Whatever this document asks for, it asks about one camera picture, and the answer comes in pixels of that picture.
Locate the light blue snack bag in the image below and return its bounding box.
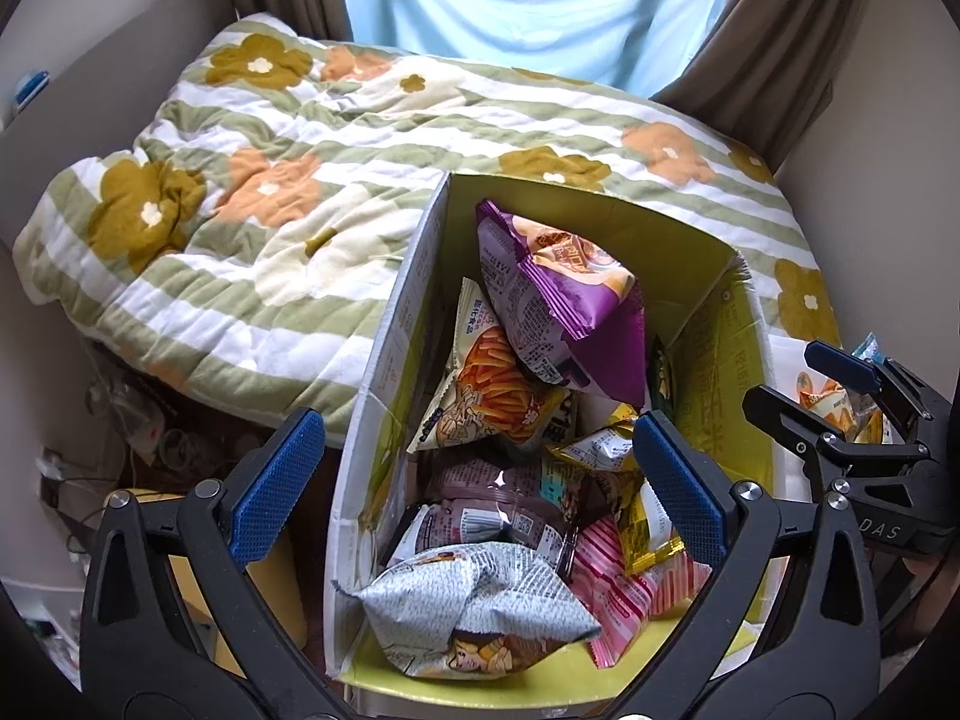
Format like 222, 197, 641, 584
853, 332, 887, 364

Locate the yellow-green cardboard box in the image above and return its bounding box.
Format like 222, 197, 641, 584
320, 169, 778, 714

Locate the gold yellow snack bag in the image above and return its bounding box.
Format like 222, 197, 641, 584
617, 479, 685, 575

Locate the pink striped snack bag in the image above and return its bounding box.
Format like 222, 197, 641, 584
568, 517, 711, 670

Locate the purple chips bag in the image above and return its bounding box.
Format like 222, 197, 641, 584
475, 200, 646, 408

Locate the grey-white chips bag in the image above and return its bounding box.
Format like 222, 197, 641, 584
352, 541, 601, 681

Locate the orange sticks snack bag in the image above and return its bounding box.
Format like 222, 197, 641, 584
409, 278, 569, 454

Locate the dark purple snack bag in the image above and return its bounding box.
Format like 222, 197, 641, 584
387, 454, 633, 574

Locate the person's right hand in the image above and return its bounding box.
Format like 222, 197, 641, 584
895, 556, 958, 647

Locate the orange white snack bag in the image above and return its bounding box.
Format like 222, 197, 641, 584
796, 371, 885, 444

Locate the white fruit-print sheet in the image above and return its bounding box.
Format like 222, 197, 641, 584
770, 335, 898, 502

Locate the yellow wooden furniture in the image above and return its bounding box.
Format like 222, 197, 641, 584
107, 489, 308, 688

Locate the right brown curtain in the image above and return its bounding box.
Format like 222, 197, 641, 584
654, 0, 866, 169

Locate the striped floral quilt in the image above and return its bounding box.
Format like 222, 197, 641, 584
13, 13, 838, 434

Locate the light blue hanging cloth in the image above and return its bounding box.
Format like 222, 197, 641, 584
347, 0, 727, 98

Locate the grey headboard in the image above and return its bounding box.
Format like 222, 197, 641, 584
2, 0, 236, 247

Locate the blue white object on headboard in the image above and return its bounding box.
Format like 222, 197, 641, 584
13, 70, 50, 110

